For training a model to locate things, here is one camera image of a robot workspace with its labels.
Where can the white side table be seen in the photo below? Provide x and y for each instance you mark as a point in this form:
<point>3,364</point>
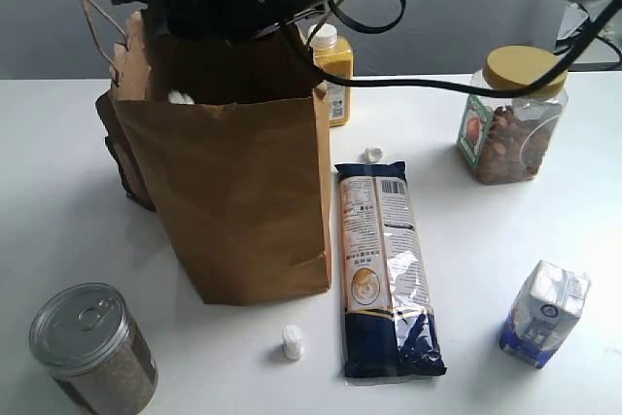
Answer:
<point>604,53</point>

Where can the dark brown package behind bag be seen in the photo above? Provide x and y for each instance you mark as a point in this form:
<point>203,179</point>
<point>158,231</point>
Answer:
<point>119,149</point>

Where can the yellow bottle white cap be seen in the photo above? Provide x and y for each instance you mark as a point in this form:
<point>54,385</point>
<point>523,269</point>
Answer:
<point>334,55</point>

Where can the clear jar yellow lid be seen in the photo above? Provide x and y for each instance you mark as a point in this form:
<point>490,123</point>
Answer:
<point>505,140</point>

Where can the blue white milk carton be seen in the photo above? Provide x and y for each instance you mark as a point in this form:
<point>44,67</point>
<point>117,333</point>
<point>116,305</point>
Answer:
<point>545,311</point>

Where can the spaghetti pasta package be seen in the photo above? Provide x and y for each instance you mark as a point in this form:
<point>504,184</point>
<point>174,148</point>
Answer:
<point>389,322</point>

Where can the brown paper bag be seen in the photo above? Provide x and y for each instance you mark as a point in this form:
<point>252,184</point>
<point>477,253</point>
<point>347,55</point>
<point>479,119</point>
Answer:
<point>240,180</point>

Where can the clear can metal lid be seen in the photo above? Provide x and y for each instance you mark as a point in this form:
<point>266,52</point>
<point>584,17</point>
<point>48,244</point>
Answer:
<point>91,346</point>

